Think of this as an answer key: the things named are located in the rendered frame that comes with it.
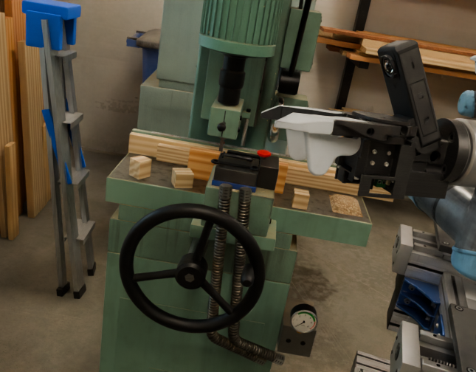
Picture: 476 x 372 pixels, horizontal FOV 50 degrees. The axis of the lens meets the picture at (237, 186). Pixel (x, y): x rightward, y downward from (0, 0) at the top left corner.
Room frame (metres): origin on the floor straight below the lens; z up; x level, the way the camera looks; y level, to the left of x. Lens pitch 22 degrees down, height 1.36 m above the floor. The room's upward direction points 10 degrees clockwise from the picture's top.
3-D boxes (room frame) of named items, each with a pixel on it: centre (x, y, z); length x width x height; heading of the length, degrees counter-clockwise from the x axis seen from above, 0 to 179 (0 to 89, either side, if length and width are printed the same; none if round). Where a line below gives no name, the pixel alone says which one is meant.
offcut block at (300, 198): (1.07, -0.14, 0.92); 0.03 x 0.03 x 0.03; 1
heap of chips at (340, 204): (1.12, -0.26, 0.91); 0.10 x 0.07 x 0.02; 179
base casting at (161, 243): (1.33, 0.05, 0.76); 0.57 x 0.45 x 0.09; 179
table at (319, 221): (1.10, -0.01, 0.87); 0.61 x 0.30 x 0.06; 89
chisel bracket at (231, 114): (1.23, 0.05, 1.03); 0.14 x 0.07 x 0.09; 179
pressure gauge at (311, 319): (1.00, -0.20, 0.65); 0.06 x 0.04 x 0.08; 89
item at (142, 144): (1.23, -0.01, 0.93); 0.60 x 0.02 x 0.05; 89
